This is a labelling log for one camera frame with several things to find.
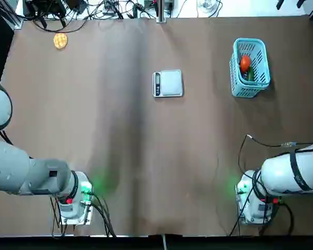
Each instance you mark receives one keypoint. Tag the orange-red tomato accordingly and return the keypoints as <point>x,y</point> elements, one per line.
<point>245,63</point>

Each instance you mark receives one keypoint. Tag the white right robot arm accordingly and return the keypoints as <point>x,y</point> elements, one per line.
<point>281,172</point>

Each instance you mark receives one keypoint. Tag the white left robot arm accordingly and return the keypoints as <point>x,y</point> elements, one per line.
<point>10,166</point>

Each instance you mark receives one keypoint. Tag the silver digital kitchen scale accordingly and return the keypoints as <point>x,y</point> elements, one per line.
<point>172,83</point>

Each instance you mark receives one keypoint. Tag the light blue plastic basket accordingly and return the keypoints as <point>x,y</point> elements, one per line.
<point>246,91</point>

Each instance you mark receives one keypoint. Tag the green cucumber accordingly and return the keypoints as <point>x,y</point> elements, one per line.
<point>250,75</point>

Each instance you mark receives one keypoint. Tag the grey usb hub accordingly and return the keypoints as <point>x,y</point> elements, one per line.
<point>108,11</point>

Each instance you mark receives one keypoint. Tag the round golden waffle bread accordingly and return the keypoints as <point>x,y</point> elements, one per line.
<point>60,41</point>

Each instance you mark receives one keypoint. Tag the black power adapter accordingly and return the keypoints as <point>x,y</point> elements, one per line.
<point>77,5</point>

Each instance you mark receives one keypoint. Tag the black box with red logo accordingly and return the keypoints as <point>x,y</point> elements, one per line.
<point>44,6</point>

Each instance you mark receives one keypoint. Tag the aluminium profile post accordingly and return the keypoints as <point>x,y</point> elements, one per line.
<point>161,10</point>

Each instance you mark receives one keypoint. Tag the aluminium frame rail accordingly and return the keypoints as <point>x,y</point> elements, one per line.
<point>15,19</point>

